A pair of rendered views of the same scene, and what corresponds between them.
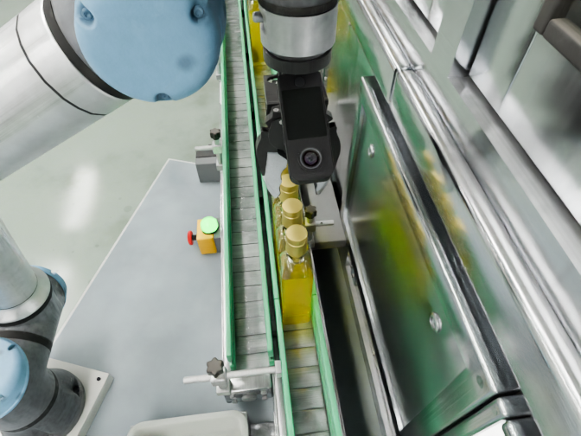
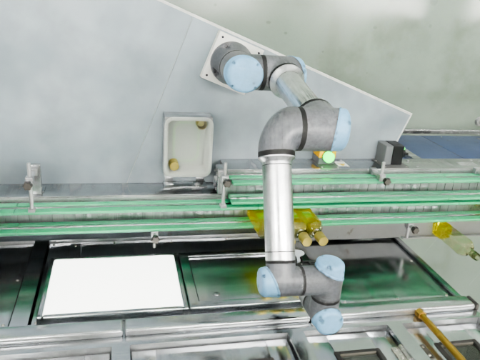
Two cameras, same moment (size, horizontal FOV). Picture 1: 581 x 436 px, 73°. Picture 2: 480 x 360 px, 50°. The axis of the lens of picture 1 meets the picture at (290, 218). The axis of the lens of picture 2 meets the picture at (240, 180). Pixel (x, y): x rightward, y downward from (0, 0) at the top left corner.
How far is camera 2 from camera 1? 122 cm
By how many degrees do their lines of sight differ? 29
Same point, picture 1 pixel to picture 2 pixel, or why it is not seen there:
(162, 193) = (376, 111)
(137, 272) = not seen: hidden behind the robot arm
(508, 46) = (277, 351)
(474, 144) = (258, 331)
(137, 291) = not seen: hidden behind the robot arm
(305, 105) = not seen: hidden behind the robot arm
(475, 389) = (192, 301)
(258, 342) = (241, 188)
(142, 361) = (249, 108)
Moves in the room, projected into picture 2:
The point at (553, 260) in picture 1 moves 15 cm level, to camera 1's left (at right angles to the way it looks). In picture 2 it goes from (214, 335) to (223, 290)
